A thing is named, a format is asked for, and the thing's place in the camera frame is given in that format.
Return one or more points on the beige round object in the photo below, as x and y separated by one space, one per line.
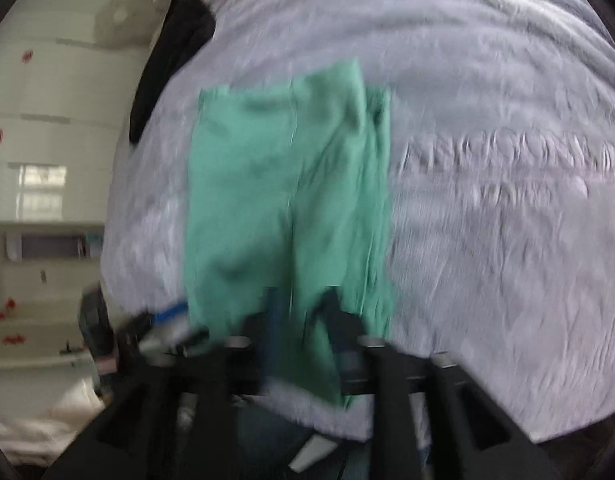
120 17

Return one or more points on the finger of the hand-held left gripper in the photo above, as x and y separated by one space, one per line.
170 314
187 339

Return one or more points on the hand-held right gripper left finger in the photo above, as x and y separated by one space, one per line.
272 340

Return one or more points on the white wardrobe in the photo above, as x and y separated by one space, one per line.
47 110

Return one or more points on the white paper tag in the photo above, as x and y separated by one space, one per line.
312 452

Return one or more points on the lavender bed sheet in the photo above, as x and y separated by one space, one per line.
487 210

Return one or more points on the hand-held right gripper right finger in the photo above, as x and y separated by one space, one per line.
345 355

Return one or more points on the white cloth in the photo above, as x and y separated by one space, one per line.
42 425

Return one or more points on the black cloth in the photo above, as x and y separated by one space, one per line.
177 50

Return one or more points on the green shirt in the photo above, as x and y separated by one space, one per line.
267 185

